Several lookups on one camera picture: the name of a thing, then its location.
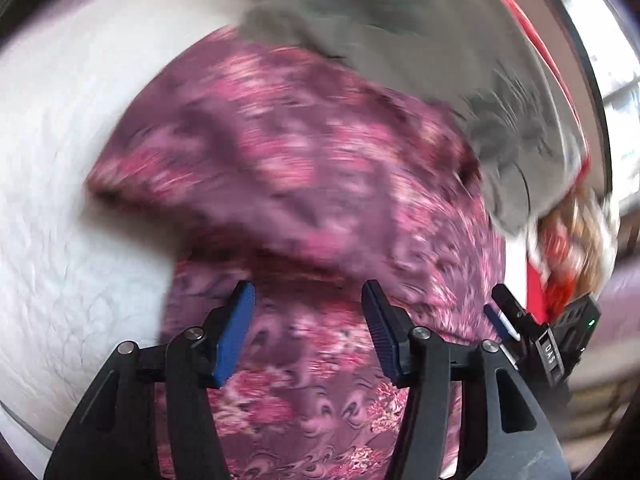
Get grey floral pillow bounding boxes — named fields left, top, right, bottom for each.
left=240, top=0, right=592, bottom=235

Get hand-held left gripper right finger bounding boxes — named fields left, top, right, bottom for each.
left=361, top=281, right=572, bottom=480

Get clear plastic bag of toys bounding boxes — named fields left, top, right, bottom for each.
left=529, top=185, right=622, bottom=313

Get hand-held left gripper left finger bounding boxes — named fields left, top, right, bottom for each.
left=44, top=281, right=257, bottom=480

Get white quilted blanket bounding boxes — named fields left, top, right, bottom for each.
left=0, top=0, right=251, bottom=453

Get purple floral pants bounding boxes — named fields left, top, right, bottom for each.
left=85, top=27, right=508, bottom=480

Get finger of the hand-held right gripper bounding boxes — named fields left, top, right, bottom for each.
left=491, top=284, right=538, bottom=333
left=483, top=304, right=522, bottom=343

